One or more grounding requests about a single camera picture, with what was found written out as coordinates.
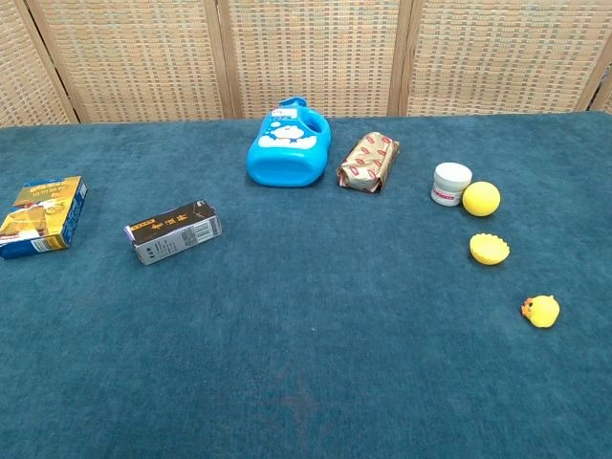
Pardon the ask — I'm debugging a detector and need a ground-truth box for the yellow rubber duck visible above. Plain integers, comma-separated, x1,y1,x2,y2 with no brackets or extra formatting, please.
520,294,561,330

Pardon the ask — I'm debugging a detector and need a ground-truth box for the blue detergent bottle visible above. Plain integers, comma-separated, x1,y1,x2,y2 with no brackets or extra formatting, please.
246,96,333,188

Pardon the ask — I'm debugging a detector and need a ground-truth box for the gold red wrapped packet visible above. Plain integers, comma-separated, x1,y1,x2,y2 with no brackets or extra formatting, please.
336,131,401,195

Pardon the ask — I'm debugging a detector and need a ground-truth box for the teal carpet table cover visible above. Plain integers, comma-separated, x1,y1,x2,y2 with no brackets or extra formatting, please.
0,110,612,459

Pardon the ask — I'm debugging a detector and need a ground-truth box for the grey black carton box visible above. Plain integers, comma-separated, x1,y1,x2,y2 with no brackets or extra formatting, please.
123,200,224,267

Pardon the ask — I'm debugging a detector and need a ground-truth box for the white cream jar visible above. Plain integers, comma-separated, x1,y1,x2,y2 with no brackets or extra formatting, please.
430,162,474,208

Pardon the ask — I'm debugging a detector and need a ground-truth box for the woven rattan folding screen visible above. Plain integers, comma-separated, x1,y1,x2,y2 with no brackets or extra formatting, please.
0,0,612,128

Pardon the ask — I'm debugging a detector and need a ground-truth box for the yellow smooth eggshell half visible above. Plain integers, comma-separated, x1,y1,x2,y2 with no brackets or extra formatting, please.
461,181,502,218

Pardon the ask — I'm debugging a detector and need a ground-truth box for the yellow jagged eggshell half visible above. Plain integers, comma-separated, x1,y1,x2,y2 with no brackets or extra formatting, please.
469,231,512,268

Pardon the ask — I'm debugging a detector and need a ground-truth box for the gold blue snack box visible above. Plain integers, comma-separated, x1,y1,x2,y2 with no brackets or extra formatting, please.
0,175,89,262

